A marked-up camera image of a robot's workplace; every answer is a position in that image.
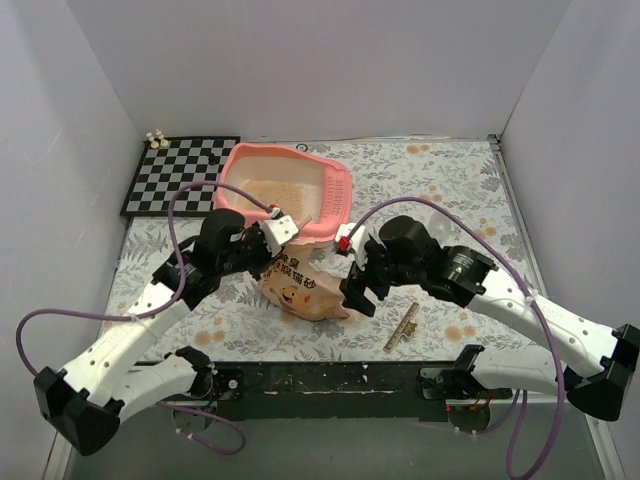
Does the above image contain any black white chessboard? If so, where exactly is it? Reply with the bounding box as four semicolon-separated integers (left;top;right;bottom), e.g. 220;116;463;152
121;136;241;218

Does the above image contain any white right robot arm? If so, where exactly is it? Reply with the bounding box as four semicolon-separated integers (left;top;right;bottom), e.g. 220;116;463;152
334;216;639;421

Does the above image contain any pink cat litter box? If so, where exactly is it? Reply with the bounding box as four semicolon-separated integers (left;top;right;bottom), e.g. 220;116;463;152
219;143;353;245

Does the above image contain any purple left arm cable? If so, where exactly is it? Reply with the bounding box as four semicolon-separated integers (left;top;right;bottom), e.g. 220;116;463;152
15;181;281;455

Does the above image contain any clear plastic litter scoop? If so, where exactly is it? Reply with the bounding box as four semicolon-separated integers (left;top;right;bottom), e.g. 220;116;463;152
427;211;452;243

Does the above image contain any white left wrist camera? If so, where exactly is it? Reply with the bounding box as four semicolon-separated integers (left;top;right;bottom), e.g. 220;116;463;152
260;215;299;256

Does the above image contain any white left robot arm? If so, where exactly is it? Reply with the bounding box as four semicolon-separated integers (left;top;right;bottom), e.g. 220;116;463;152
34;209;296;456

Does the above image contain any orange cat litter bag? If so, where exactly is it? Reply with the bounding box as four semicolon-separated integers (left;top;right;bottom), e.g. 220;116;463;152
259;243;350;321

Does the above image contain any beige litter in box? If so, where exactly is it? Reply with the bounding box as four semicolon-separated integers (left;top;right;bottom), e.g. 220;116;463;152
241;180;304;219

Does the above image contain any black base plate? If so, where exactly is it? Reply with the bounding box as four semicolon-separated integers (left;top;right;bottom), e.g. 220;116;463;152
169;360;521;424

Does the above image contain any brown bag sealing clip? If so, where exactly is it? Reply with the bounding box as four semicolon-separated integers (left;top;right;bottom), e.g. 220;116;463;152
383;302;420;353

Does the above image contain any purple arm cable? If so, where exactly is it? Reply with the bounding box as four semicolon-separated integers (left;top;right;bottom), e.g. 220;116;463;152
15;181;281;455
344;197;566;480

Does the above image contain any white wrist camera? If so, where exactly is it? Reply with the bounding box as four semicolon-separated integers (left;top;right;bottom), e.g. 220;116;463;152
334;223;367;256
260;215;299;256

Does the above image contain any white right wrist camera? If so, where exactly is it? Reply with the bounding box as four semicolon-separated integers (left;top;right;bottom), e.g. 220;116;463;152
334;223;367;256

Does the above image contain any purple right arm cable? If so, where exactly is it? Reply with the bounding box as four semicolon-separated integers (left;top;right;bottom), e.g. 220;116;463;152
344;197;566;480

